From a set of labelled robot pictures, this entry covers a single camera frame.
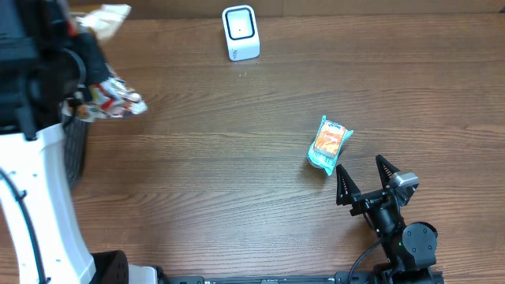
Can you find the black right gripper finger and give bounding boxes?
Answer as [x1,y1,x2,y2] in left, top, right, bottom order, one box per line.
[336,164,361,205]
[376,155,400,189]

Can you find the grey plastic mesh basket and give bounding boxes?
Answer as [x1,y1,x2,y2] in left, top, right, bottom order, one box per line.
[62,114,89,190]

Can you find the beige brown snack pouch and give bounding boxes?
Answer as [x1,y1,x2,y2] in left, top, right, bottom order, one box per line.
[76,4,131,43]

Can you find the silver red crinkled wrapper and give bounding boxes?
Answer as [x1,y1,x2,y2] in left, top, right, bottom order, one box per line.
[61,64,148,122]

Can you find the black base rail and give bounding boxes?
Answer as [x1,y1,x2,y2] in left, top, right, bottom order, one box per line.
[161,275,376,284]

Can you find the teal orange tissue pack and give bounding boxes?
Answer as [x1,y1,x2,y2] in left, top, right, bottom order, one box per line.
[307,115,354,176]

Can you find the white barcode scanner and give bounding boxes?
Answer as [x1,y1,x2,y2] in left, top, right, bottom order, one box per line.
[222,5,260,62]

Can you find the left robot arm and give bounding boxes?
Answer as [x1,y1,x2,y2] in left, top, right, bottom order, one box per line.
[1,1,161,283]

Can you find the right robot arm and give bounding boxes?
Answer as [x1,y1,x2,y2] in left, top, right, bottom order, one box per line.
[335,155,444,284]

